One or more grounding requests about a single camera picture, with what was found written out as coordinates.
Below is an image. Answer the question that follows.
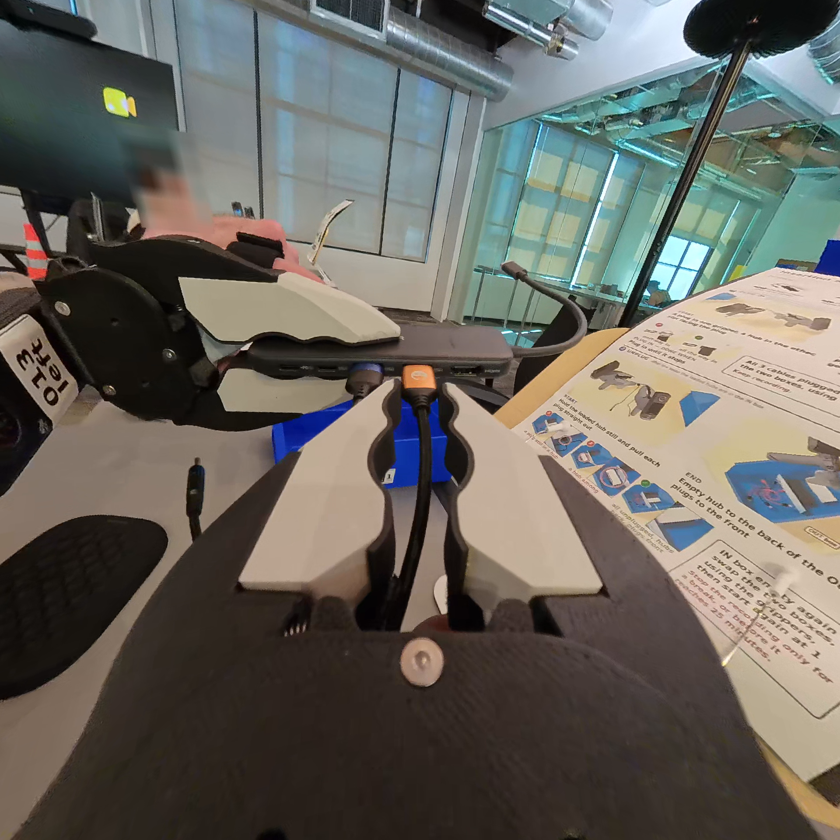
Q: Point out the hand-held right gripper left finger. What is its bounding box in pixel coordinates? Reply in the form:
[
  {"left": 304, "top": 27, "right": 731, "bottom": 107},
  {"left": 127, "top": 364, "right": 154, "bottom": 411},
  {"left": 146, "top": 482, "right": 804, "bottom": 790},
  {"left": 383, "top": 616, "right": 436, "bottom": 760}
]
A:
[{"left": 238, "top": 381, "right": 399, "bottom": 631}]

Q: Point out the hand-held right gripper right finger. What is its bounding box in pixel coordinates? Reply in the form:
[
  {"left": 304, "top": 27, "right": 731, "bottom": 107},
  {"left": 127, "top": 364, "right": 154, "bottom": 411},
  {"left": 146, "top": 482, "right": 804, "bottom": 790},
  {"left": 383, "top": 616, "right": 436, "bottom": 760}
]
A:
[{"left": 440, "top": 385, "right": 605, "bottom": 631}]

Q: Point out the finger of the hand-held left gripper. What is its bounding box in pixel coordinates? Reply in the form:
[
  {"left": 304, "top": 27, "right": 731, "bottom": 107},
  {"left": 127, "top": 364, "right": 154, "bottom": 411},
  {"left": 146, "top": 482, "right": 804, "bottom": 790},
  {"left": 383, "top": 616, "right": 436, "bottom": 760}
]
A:
[
  {"left": 178, "top": 272, "right": 403, "bottom": 347},
  {"left": 214, "top": 365, "right": 358, "bottom": 416}
]

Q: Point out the blue plastic bin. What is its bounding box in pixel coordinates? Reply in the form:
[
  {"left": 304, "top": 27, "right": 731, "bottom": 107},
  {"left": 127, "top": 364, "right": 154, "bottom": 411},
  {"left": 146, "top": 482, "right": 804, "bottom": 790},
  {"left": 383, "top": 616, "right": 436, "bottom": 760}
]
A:
[{"left": 272, "top": 394, "right": 454, "bottom": 489}]

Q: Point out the slim black usb hub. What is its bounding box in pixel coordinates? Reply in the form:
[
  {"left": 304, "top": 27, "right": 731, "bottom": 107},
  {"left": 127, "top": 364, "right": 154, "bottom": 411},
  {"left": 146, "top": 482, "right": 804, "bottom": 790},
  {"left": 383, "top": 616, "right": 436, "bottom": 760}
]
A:
[{"left": 245, "top": 326, "right": 515, "bottom": 384}]

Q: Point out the orange usb cable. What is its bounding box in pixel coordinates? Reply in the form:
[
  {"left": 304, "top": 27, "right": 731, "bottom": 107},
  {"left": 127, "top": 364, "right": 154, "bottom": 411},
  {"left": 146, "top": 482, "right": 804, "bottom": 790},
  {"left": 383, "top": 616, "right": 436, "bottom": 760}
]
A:
[{"left": 388, "top": 364, "right": 441, "bottom": 628}]

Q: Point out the blue usb cable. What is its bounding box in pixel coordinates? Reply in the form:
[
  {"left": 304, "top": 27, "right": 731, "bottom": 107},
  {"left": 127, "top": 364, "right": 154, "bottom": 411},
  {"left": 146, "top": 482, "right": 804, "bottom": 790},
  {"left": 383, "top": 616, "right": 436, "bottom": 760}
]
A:
[{"left": 184, "top": 365, "right": 384, "bottom": 542}]

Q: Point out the slim hub black cable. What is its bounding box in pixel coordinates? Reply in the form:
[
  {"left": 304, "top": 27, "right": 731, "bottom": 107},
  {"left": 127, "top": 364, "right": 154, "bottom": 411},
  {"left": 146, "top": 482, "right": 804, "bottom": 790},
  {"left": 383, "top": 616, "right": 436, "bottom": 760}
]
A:
[{"left": 499, "top": 262, "right": 590, "bottom": 358}]

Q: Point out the person's left hand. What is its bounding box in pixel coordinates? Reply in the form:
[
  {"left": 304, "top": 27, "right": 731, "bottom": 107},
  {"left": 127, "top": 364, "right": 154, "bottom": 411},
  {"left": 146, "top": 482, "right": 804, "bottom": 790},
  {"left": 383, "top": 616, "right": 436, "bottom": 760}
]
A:
[{"left": 138, "top": 171, "right": 322, "bottom": 283}]

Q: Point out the white desk lamp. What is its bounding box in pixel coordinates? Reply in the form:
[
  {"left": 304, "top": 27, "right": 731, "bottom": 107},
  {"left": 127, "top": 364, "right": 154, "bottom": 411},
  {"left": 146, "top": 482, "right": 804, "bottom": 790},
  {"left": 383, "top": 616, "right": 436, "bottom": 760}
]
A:
[{"left": 309, "top": 200, "right": 355, "bottom": 270}]

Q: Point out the white stand base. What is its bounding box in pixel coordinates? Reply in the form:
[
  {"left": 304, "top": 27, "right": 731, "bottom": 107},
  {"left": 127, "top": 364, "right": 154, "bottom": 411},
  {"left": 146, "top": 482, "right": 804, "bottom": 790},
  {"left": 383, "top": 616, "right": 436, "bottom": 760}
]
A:
[{"left": 444, "top": 558, "right": 471, "bottom": 628}]

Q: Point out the orange plastic object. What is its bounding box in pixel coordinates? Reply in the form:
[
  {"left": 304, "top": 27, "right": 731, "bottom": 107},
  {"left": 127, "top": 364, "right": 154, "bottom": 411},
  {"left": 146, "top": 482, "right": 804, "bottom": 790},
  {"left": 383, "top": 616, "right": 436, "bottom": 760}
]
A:
[{"left": 23, "top": 224, "right": 49, "bottom": 282}]

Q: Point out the instruction sheet on stand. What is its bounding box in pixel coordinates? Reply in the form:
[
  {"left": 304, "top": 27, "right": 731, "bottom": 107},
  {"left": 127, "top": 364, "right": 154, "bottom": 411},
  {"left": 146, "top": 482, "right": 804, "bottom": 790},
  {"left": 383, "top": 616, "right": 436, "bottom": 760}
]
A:
[{"left": 493, "top": 326, "right": 840, "bottom": 830}]

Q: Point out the printed instruction sheet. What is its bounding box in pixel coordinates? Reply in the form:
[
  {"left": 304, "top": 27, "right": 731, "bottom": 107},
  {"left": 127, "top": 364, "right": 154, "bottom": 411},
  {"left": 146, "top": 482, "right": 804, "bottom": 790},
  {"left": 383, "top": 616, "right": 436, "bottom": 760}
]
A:
[{"left": 523, "top": 269, "right": 840, "bottom": 782}]

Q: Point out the black wrist rest pad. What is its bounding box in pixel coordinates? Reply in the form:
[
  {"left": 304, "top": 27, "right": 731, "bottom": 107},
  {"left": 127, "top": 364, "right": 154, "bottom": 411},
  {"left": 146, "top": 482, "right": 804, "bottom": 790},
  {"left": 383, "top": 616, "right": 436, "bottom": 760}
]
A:
[{"left": 0, "top": 515, "right": 169, "bottom": 700}]

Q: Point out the black pole stand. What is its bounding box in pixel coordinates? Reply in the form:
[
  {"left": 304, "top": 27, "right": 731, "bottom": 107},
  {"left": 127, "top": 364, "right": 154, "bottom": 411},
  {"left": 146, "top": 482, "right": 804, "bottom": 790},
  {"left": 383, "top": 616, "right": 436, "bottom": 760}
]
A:
[{"left": 617, "top": 0, "right": 840, "bottom": 329}]

